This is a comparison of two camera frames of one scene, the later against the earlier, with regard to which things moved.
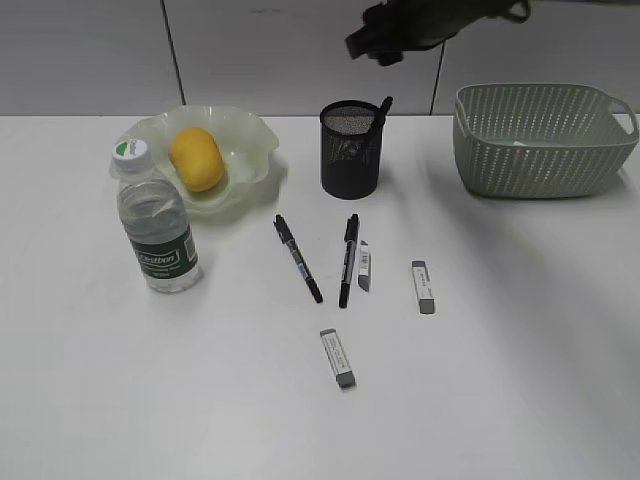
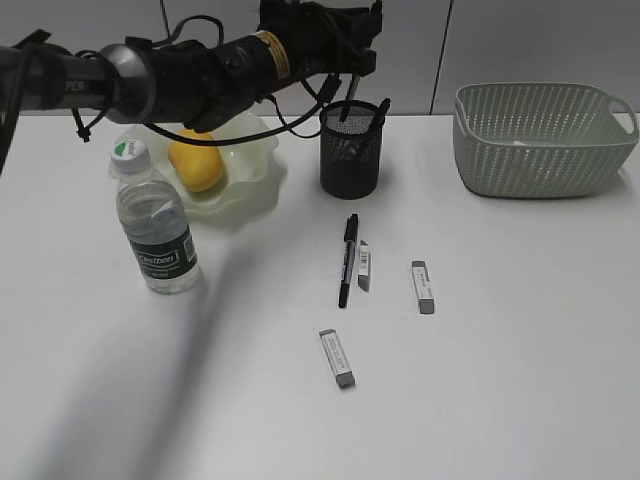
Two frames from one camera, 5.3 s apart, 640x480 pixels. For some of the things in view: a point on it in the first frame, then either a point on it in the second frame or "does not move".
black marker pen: x=287 y=238 → x=349 y=96
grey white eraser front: x=345 y=376 does not move
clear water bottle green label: x=155 y=221 does not move
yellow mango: x=198 y=159 does not move
